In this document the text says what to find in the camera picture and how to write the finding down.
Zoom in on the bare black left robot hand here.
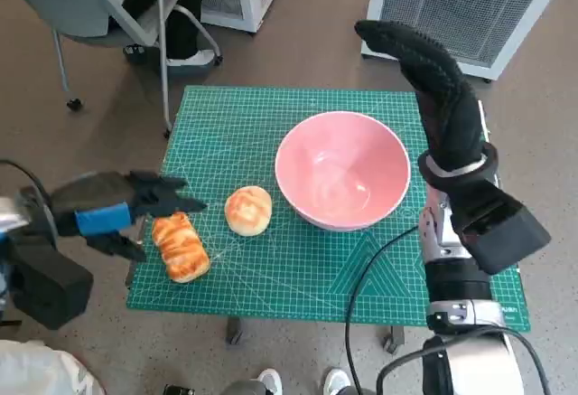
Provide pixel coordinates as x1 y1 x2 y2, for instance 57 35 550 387
47 169 209 263

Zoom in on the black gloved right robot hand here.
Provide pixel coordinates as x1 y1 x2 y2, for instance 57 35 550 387
354 19 487 174

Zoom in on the long braided toy bread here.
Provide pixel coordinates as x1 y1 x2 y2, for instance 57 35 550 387
151 212 211 284

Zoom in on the pink bowl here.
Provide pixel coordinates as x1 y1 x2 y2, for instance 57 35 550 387
275 110 412 232

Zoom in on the round toy bread bun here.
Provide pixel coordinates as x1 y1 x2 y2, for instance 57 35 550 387
224 185 274 237

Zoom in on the large white vented unit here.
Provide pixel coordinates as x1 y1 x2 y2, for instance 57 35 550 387
359 0 578 83

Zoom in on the person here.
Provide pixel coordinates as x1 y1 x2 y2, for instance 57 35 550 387
107 0 218 69
0 339 107 395

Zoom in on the black table leg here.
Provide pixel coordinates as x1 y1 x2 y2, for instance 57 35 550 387
382 327 406 353
227 317 245 345

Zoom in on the green cutting mat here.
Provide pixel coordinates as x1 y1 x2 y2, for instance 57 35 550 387
125 86 533 334

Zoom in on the person's foot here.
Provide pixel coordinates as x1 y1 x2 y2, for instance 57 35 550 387
323 367 354 395
257 367 284 395

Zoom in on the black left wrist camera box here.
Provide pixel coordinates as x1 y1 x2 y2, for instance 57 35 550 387
8 243 95 331

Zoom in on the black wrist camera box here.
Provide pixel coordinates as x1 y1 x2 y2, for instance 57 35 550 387
8 243 95 331
453 177 552 275

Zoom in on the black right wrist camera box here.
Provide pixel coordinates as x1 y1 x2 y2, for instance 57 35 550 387
453 177 552 275

